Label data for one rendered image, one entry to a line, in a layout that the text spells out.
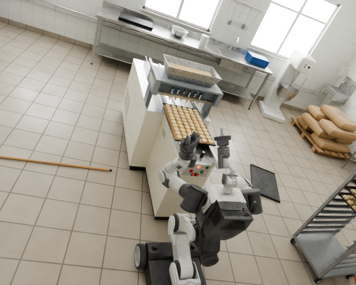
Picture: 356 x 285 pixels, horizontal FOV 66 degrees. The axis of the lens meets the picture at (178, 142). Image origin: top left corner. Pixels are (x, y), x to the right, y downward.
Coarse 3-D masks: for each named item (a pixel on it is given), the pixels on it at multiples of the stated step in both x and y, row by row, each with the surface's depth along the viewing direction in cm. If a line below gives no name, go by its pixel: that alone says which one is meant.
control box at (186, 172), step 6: (198, 162) 230; (204, 162) 233; (186, 168) 228; (192, 168) 230; (204, 168) 233; (210, 168) 235; (186, 174) 233; (192, 174) 234; (198, 174) 237; (204, 174) 238
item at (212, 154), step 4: (184, 100) 311; (188, 100) 305; (188, 104) 299; (192, 108) 293; (208, 148) 246; (212, 148) 244; (208, 152) 245; (212, 152) 239; (212, 156) 237; (216, 156) 236; (212, 160) 236; (216, 160) 230
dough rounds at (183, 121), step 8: (168, 104) 277; (168, 112) 265; (176, 112) 269; (184, 112) 276; (192, 112) 281; (168, 120) 255; (176, 120) 259; (184, 120) 261; (192, 120) 271; (200, 120) 272; (176, 128) 245; (184, 128) 254; (192, 128) 255; (200, 128) 260; (176, 136) 237; (184, 136) 239; (200, 136) 250; (208, 136) 253
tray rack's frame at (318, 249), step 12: (300, 240) 299; (312, 240) 306; (324, 240) 313; (336, 240) 320; (312, 252) 292; (324, 252) 298; (336, 252) 304; (312, 264) 278; (324, 264) 284; (348, 264) 296; (324, 276) 271; (336, 276) 280
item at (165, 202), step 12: (168, 132) 259; (156, 144) 289; (168, 144) 255; (156, 156) 284; (168, 156) 251; (204, 156) 240; (156, 168) 280; (156, 180) 275; (192, 180) 245; (204, 180) 248; (156, 192) 271; (168, 192) 248; (156, 204) 266; (168, 204) 259; (156, 216) 267; (168, 216) 271
